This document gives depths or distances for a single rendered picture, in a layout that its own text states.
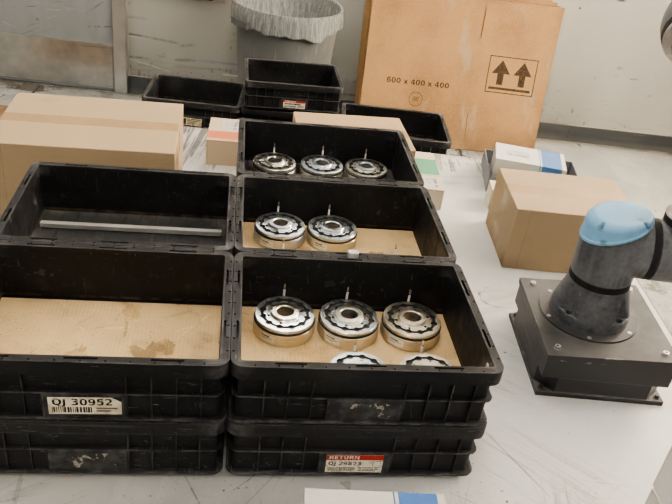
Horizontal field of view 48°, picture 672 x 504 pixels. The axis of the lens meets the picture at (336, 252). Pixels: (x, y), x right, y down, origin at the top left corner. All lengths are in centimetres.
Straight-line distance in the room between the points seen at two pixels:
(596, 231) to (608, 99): 336
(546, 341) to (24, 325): 91
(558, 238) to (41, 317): 114
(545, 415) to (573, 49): 335
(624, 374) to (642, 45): 337
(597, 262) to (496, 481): 44
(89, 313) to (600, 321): 92
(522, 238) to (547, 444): 58
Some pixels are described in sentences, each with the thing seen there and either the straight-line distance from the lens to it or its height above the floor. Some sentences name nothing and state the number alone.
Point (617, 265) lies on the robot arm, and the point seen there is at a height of 95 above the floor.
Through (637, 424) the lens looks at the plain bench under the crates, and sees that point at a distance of 151.
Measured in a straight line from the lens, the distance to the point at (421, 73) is 421.
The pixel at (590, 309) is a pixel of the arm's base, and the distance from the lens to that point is 148.
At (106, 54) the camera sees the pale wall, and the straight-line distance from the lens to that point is 453.
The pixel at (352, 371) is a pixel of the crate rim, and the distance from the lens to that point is 107.
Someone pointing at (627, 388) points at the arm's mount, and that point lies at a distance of 153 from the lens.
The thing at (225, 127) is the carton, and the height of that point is 77.
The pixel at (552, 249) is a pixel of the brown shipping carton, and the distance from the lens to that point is 183.
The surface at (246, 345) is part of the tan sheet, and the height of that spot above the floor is 83.
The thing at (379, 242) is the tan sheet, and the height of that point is 83.
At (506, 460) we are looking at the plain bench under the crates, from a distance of 133.
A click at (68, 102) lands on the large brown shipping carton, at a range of 197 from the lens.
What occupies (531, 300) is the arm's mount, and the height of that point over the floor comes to 80.
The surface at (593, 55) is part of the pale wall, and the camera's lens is 462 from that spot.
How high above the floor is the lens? 162
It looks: 31 degrees down
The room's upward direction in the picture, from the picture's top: 8 degrees clockwise
